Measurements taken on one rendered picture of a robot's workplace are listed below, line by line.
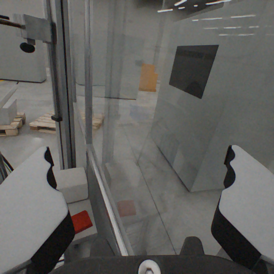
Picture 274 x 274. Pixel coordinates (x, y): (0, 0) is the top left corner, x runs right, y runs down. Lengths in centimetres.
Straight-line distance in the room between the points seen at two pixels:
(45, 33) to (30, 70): 691
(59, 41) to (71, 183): 60
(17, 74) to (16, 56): 62
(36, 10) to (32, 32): 1206
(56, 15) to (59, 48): 11
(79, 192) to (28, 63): 707
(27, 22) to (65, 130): 46
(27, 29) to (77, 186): 63
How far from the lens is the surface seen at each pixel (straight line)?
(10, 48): 777
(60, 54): 81
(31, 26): 76
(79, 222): 77
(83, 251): 170
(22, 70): 776
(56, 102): 87
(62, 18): 84
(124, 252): 58
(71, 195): 82
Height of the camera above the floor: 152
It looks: 27 degrees down
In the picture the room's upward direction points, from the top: 9 degrees clockwise
